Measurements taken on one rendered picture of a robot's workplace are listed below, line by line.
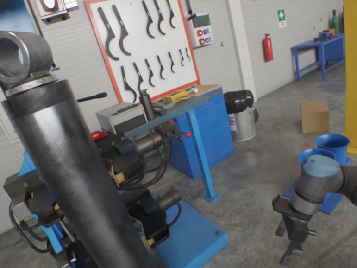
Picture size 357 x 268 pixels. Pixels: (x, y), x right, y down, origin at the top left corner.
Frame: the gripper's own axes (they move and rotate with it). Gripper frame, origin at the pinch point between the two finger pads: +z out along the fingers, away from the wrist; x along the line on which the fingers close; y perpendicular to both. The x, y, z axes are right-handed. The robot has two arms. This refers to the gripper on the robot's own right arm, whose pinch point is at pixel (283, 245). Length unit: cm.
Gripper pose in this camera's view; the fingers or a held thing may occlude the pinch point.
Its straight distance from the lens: 87.3
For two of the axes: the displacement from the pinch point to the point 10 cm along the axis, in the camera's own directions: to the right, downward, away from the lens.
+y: 9.6, 2.4, -1.6
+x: 2.4, -3.2, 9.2
